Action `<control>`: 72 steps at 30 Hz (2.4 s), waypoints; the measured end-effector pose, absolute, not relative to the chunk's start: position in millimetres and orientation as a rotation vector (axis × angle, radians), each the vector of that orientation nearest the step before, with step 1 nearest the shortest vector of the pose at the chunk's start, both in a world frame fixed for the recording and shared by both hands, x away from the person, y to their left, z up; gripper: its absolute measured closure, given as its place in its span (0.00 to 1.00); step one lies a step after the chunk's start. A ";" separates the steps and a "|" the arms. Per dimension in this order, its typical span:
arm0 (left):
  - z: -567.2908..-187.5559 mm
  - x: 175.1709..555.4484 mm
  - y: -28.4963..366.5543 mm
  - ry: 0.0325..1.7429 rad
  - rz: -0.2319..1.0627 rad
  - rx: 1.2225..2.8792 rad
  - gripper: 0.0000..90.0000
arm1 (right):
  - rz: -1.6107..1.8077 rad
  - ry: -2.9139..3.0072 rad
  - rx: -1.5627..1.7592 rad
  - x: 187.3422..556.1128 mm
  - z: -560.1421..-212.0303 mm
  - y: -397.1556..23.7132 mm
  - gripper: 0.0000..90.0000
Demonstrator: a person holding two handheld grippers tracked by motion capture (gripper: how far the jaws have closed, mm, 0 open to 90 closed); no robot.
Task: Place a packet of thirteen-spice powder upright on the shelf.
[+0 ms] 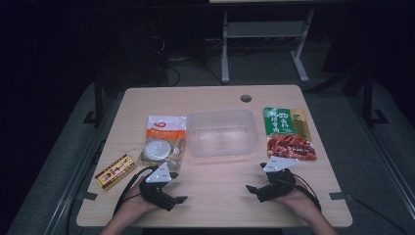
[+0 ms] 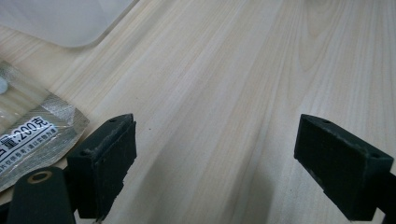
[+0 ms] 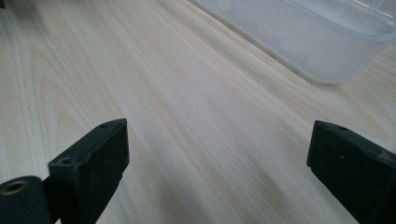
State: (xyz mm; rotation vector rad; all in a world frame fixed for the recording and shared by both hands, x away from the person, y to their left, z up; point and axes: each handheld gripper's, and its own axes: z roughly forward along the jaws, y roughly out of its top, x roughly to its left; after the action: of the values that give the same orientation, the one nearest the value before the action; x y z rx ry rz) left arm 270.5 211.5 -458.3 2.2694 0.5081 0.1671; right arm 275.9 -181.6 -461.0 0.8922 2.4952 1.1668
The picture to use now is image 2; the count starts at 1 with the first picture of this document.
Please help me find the clear plastic container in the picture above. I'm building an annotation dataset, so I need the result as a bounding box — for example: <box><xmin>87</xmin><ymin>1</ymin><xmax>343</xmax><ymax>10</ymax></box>
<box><xmin>0</xmin><ymin>0</ymin><xmax>140</xmax><ymax>49</ymax></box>

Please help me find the orange and white food packet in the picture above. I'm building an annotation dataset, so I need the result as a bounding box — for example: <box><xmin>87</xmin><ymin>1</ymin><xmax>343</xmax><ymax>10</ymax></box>
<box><xmin>0</xmin><ymin>60</ymin><xmax>91</xmax><ymax>192</ymax></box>

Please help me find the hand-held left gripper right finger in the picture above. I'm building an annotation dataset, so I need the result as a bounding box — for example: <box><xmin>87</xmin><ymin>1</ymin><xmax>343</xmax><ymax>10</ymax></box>
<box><xmin>293</xmin><ymin>113</ymin><xmax>395</xmax><ymax>222</ymax></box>

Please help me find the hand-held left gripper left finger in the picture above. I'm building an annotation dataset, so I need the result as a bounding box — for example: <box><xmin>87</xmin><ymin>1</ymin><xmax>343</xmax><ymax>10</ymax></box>
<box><xmin>65</xmin><ymin>113</ymin><xmax>138</xmax><ymax>222</ymax></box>

